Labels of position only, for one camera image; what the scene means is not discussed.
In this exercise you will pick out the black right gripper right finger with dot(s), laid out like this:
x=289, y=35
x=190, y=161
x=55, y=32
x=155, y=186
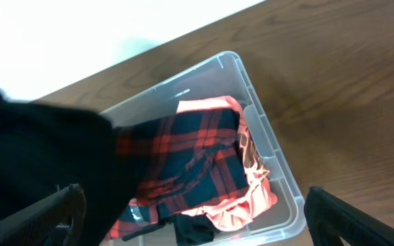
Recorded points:
x=331, y=221

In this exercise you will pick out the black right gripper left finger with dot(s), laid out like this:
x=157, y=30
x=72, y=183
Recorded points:
x=55, y=220

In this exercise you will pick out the large black hoodie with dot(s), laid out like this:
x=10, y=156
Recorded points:
x=43, y=148

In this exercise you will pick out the pink printed shirt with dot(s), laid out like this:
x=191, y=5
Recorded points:
x=234, y=213

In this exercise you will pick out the clear plastic storage bin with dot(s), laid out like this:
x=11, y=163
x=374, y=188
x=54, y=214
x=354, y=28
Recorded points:
x=220, y=75

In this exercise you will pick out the red navy plaid shirt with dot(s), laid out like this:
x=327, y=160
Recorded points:
x=186, y=161

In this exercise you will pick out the dark navy garment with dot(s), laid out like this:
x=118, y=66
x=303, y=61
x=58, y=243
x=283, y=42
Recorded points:
x=188, y=230

